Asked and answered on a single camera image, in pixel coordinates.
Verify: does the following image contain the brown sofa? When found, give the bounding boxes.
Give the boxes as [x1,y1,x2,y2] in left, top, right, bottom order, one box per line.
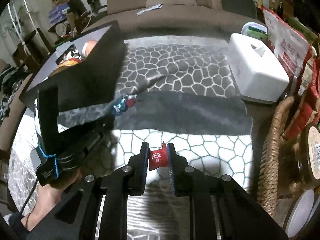
[89,0,258,35]

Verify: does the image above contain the black storage box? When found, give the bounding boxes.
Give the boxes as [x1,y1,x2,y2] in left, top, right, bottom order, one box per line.
[20,21,126,112]

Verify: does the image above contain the red sachet packet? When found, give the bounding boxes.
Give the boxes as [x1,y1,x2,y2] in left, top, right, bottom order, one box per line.
[149,142,169,171]

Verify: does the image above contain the dark green cushion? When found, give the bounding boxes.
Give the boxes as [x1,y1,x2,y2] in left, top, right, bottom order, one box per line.
[221,0,257,19]

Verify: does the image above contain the grey patterned table cloth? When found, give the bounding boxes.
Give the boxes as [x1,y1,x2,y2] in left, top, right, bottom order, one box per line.
[8,37,253,239]

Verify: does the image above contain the paper on sofa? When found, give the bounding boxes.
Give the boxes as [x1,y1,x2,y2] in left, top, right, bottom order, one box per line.
[136,3,163,16]

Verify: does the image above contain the red white snack bag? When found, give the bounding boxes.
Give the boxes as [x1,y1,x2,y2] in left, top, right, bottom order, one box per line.
[262,7,311,79]

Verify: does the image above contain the person left hand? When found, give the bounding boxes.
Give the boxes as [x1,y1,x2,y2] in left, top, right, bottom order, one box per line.
[21,168,82,231]

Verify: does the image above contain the blue candy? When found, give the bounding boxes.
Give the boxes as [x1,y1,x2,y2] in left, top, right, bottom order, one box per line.
[112,96,128,116]

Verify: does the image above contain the wicker basket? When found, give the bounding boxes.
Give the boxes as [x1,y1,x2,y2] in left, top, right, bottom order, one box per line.
[257,96,296,216]

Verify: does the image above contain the white tissue box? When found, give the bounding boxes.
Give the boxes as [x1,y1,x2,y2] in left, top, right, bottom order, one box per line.
[227,33,289,104]

